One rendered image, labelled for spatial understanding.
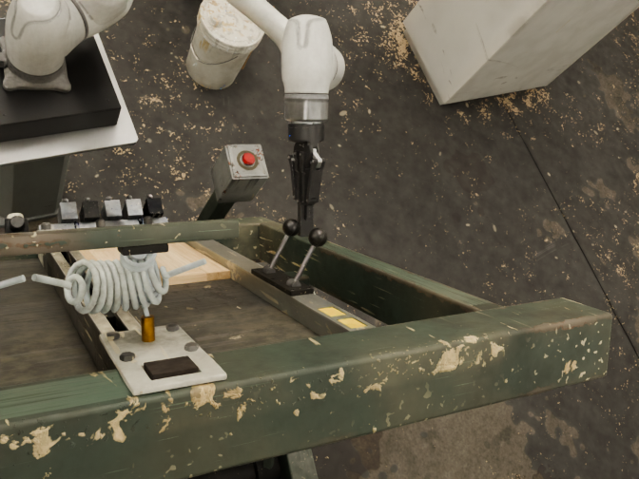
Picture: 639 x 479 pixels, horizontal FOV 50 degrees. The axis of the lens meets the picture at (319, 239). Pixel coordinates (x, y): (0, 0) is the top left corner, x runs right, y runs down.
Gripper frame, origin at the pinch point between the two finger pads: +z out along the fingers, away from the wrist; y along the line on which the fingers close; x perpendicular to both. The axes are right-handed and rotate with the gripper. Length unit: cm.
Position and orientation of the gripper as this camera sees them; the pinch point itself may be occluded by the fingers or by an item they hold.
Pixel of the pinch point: (305, 220)
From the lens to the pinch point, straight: 144.3
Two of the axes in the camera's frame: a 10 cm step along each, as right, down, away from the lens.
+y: -4.6, -1.8, 8.7
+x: -8.9, 0.8, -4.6
